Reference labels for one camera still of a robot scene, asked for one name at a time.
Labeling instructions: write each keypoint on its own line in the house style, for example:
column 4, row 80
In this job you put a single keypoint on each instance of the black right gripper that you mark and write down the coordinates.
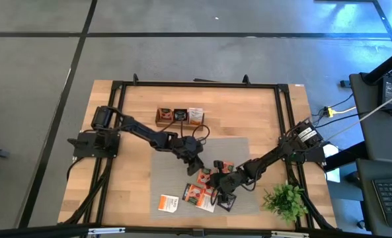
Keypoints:
column 230, row 182

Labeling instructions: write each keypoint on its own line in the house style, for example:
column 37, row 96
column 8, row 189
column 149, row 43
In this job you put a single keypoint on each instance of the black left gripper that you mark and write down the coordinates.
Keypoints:
column 189, row 147

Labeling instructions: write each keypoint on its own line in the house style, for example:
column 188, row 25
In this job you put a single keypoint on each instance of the peach passion fruit tea packet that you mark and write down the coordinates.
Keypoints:
column 165, row 114
column 193, row 194
column 209, row 190
column 228, row 167
column 203, row 177

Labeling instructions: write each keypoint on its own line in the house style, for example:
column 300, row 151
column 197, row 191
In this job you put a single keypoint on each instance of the blackcurrant burst tea packet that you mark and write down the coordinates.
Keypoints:
column 180, row 114
column 230, row 204

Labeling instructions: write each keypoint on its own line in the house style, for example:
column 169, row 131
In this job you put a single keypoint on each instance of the Tazo wild sweet orange packet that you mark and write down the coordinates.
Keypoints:
column 195, row 115
column 168, row 203
column 205, row 203

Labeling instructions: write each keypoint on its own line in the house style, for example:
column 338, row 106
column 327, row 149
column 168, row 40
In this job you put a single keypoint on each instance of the wooden three-compartment organizer box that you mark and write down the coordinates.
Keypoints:
column 159, row 124

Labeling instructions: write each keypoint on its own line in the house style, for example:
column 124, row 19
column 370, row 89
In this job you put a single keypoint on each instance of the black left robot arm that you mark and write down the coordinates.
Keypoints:
column 142, row 130

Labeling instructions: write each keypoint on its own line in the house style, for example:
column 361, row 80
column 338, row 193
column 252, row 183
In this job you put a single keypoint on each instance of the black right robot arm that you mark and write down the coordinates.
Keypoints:
column 268, row 157

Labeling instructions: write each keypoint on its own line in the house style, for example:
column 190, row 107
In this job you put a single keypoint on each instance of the grey woven placemat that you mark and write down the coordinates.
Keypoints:
column 169, row 165

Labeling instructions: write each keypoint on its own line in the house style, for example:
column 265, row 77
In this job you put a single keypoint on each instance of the green artificial plant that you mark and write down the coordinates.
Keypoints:
column 285, row 201

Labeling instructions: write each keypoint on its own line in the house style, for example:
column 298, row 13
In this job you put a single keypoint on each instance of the black desk leg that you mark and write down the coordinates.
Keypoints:
column 347, row 157

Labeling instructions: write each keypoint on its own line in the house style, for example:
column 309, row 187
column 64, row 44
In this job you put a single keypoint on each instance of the grey desk with keyboard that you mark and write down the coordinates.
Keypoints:
column 366, row 198

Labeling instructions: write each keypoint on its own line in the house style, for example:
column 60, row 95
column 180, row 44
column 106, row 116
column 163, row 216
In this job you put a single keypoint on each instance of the small black floor box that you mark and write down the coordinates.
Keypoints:
column 345, row 83

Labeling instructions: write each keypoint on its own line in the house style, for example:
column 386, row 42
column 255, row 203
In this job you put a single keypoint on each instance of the black diagonal beam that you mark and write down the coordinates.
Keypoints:
column 385, row 67

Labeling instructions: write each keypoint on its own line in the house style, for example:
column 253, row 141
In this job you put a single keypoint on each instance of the black aluminium table frame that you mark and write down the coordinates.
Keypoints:
column 199, row 84

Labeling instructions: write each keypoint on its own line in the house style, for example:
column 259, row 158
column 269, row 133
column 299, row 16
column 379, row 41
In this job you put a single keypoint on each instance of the silver metal bracket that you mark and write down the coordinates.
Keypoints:
column 106, row 230
column 290, row 234

